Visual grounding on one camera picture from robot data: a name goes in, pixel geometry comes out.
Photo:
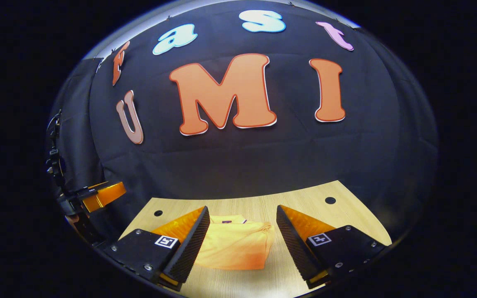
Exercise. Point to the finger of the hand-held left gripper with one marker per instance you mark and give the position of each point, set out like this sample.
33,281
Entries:
106,195

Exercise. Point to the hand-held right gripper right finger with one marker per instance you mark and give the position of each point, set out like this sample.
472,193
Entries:
294,246

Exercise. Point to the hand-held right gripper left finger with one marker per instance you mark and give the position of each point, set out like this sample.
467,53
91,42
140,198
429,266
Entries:
191,248

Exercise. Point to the orange T-shirt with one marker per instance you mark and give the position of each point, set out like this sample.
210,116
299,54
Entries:
236,248

